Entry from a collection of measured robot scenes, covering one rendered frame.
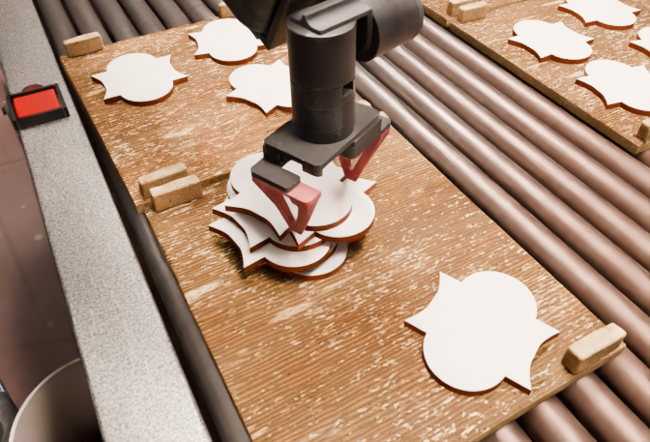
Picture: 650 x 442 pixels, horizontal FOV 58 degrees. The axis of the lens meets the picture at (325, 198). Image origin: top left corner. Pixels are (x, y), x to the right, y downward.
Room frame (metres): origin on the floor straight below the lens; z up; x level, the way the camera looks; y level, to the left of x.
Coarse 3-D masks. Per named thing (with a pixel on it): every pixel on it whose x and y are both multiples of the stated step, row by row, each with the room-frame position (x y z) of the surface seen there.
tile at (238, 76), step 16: (256, 64) 0.81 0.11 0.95; (272, 64) 0.81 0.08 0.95; (240, 80) 0.76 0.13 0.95; (256, 80) 0.76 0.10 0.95; (272, 80) 0.76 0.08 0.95; (288, 80) 0.76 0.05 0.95; (240, 96) 0.72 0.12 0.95; (256, 96) 0.72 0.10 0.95; (272, 96) 0.72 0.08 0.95; (288, 96) 0.72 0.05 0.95; (272, 112) 0.69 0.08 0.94
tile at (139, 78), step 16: (112, 64) 0.81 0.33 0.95; (128, 64) 0.81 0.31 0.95; (144, 64) 0.81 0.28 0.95; (160, 64) 0.81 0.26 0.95; (96, 80) 0.77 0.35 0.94; (112, 80) 0.76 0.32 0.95; (128, 80) 0.76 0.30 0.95; (144, 80) 0.76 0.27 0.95; (160, 80) 0.76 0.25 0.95; (176, 80) 0.77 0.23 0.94; (112, 96) 0.72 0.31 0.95; (128, 96) 0.72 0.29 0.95; (144, 96) 0.72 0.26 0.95; (160, 96) 0.72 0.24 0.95
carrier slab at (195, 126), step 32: (160, 32) 0.93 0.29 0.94; (192, 32) 0.93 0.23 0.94; (64, 64) 0.83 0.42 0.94; (96, 64) 0.83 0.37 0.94; (192, 64) 0.83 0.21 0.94; (96, 96) 0.73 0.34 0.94; (192, 96) 0.73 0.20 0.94; (224, 96) 0.73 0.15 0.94; (96, 128) 0.66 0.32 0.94; (128, 128) 0.65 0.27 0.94; (160, 128) 0.65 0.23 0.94; (192, 128) 0.65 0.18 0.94; (224, 128) 0.65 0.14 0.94; (256, 128) 0.65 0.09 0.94; (128, 160) 0.58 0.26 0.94; (160, 160) 0.58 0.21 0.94; (192, 160) 0.58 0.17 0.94; (224, 160) 0.58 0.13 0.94; (128, 192) 0.53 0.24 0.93
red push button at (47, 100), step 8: (24, 96) 0.74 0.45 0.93; (32, 96) 0.74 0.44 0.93; (40, 96) 0.74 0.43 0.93; (48, 96) 0.74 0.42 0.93; (56, 96) 0.75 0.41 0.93; (16, 104) 0.72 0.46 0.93; (24, 104) 0.72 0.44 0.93; (32, 104) 0.72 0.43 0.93; (40, 104) 0.72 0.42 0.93; (48, 104) 0.72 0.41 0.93; (56, 104) 0.72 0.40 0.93; (16, 112) 0.70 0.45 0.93; (24, 112) 0.70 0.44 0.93; (32, 112) 0.70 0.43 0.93
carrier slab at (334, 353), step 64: (384, 192) 0.52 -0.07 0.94; (448, 192) 0.52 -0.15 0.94; (192, 256) 0.42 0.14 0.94; (384, 256) 0.42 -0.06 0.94; (448, 256) 0.42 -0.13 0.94; (512, 256) 0.42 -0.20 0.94; (256, 320) 0.34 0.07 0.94; (320, 320) 0.34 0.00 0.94; (384, 320) 0.34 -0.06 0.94; (576, 320) 0.34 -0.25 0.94; (256, 384) 0.27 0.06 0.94; (320, 384) 0.27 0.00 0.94; (384, 384) 0.27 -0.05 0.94
